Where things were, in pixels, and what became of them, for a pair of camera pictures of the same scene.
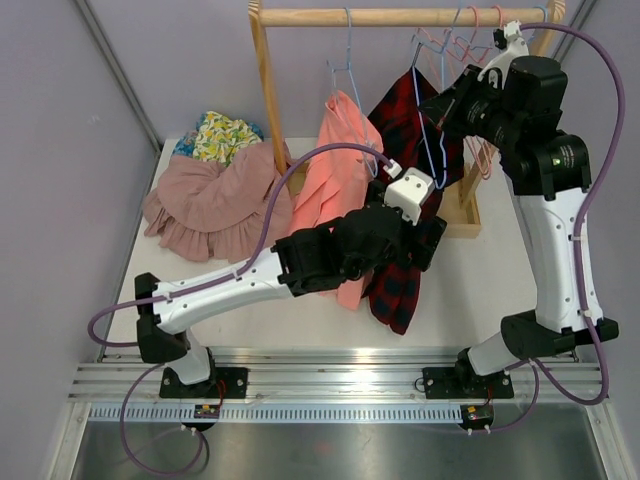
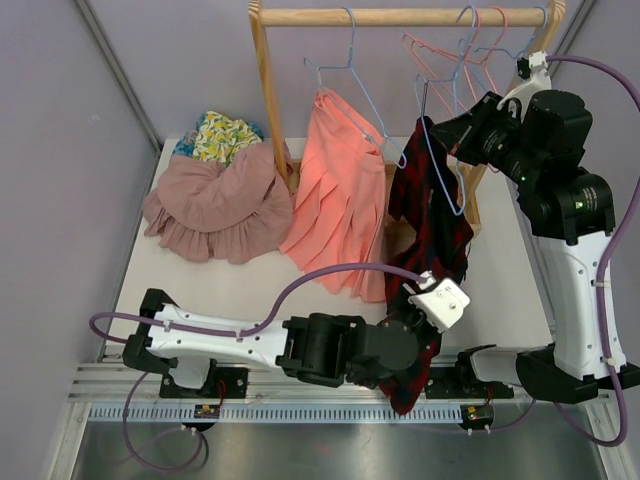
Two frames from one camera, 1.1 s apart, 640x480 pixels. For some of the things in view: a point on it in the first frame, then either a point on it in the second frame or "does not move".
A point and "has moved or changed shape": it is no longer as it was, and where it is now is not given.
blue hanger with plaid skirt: x=437 y=186 → x=421 y=84
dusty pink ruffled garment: x=209 y=212 does not move
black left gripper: x=415 y=251 → x=431 y=334
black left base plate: x=223 y=383 does not move
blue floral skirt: x=186 y=145 does not move
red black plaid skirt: x=421 y=162 has moved or changed shape
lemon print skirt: x=217 y=138 does not move
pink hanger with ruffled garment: x=486 y=146 → x=412 y=43
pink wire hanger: x=475 y=33 has moved or changed shape
